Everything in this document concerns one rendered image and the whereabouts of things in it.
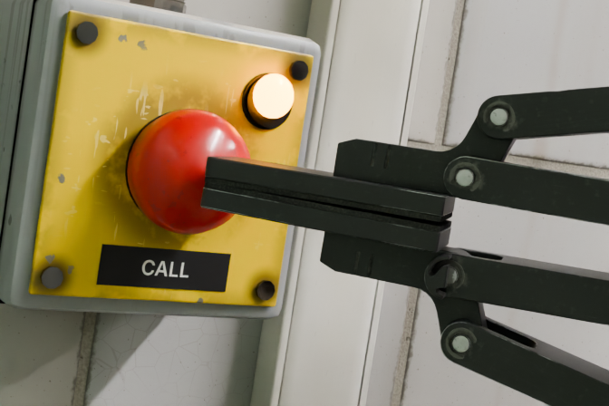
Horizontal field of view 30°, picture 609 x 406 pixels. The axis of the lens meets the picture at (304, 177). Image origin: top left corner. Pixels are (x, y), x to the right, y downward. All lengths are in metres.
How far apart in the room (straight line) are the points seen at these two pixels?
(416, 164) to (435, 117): 0.19
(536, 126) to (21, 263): 0.16
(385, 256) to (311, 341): 0.15
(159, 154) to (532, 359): 0.13
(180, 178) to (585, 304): 0.13
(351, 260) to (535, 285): 0.05
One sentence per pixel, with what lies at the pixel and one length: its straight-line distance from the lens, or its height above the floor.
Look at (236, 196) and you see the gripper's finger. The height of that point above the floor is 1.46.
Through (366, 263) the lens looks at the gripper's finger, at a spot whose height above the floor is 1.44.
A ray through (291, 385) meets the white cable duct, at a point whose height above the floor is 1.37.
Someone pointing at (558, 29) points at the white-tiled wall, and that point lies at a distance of 0.56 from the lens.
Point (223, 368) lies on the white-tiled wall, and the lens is 0.48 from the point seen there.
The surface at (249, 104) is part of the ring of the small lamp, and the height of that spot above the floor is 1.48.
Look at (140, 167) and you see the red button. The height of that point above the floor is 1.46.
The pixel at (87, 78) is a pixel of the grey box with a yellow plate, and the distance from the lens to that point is 0.36.
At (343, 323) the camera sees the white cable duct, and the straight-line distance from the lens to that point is 0.48.
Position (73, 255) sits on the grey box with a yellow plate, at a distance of 0.36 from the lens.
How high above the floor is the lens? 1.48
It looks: 3 degrees down
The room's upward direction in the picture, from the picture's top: 9 degrees clockwise
